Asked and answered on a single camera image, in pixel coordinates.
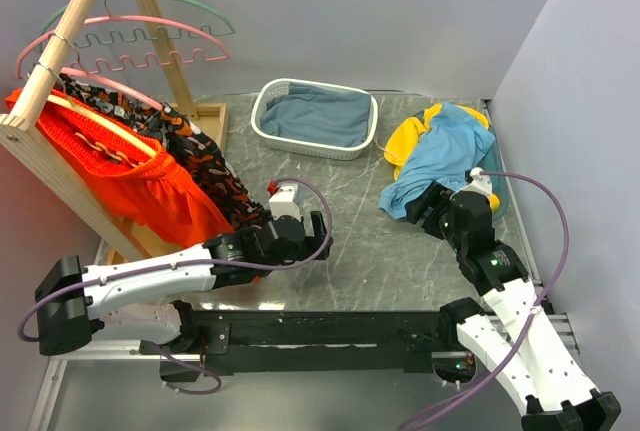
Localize pink wire hanger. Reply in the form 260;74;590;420
15;14;231;79

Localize wooden clothes rack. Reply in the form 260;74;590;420
0;0;230;265

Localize green wire hanger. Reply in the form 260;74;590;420
40;0;236;37

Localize pink hanger with camo shorts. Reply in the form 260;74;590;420
61;66;163;111

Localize cream hanger with orange shorts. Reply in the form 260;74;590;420
47;94;156;168

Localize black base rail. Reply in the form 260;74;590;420
140;301;477;385

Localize yellow shorts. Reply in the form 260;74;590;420
387;104;502;213

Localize white plastic basket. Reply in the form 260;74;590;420
251;78;379;161

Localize camouflage patterned shorts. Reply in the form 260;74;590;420
61;74;271;229

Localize grey-blue cloth in basket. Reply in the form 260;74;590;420
259;83;371;148

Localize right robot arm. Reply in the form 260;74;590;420
400;176;621;430

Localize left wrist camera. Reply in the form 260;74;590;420
268;182;302;221

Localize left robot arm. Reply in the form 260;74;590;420
27;211;332;356

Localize light blue shorts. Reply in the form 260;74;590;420
378;102;496;221

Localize orange shorts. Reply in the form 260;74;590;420
36;90;233;248

